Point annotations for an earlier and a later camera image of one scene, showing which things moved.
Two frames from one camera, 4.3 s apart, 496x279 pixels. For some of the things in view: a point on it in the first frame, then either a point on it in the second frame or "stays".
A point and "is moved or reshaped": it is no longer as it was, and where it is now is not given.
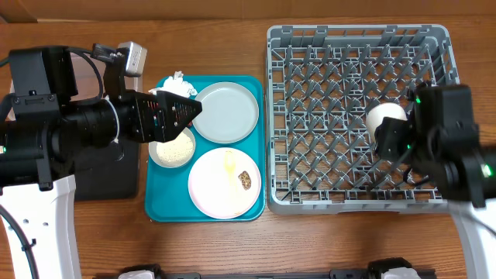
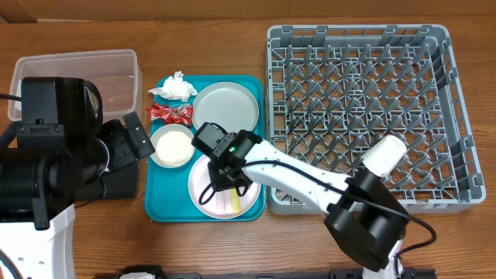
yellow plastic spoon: (229, 163) is moved or reshaped
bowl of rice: (175, 153) stays
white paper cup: (377, 115) -> (382, 160)
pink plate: (215, 187) stays
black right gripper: (387, 146) -> (219, 184)
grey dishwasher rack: (323, 82) stays
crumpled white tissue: (174, 84) stays
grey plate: (229, 112) stays
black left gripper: (163, 129) -> (124, 153)
